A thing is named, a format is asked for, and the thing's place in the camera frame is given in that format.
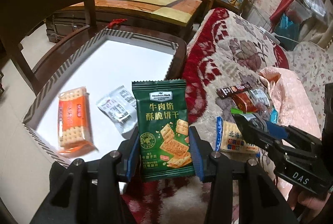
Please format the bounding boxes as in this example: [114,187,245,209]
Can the light blue snack packet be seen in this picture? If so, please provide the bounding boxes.
[270,108,278,124]

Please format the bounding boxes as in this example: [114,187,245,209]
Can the blue-edged Hokkaido cracker pack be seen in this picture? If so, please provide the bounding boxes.
[213,117,259,154]

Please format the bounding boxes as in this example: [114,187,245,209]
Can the red snack packet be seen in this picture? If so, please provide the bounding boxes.
[232,93,258,113]

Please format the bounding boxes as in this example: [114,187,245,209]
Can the white grey snack packet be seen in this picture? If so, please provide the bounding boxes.
[249,89,270,109]

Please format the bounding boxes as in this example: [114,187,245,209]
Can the orange soda cracker pack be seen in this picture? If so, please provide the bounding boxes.
[58,87,94,155]

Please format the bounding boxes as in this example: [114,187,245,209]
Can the dark green beef cracker packet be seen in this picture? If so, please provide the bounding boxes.
[132,79,194,181]

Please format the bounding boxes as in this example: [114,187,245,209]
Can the brown coffee stick sachet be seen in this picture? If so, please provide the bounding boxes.
[216,84,252,99]

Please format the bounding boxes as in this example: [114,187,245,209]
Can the white small snack packet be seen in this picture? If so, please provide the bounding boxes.
[96,85,138,139]

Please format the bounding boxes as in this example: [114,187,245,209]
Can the green black snack packet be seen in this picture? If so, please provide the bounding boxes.
[230,108,256,121]

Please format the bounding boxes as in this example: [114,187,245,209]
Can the clear bag of red dates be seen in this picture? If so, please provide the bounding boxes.
[255,101,273,121]

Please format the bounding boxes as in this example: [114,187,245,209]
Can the right hand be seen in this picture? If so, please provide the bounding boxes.
[287,186,331,223]

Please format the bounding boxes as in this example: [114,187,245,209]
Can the pink quilted blanket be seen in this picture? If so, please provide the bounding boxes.
[257,66,326,201]

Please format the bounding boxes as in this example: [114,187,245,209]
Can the floral sofa cover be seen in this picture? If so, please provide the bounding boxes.
[246,0,332,128]

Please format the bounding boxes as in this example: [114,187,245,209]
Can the red floral plush blanket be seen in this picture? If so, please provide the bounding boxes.
[123,8,287,223]

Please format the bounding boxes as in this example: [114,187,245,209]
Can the teal plastic bag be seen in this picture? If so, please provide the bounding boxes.
[274,14,299,51]

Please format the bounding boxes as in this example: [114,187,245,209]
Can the white tray with striped rim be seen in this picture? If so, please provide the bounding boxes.
[22,29,186,166]

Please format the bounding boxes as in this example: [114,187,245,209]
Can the wooden coffee table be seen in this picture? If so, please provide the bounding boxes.
[45,0,202,43]

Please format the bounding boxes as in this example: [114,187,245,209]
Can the dark wooden chair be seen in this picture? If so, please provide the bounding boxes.
[1,0,186,94]

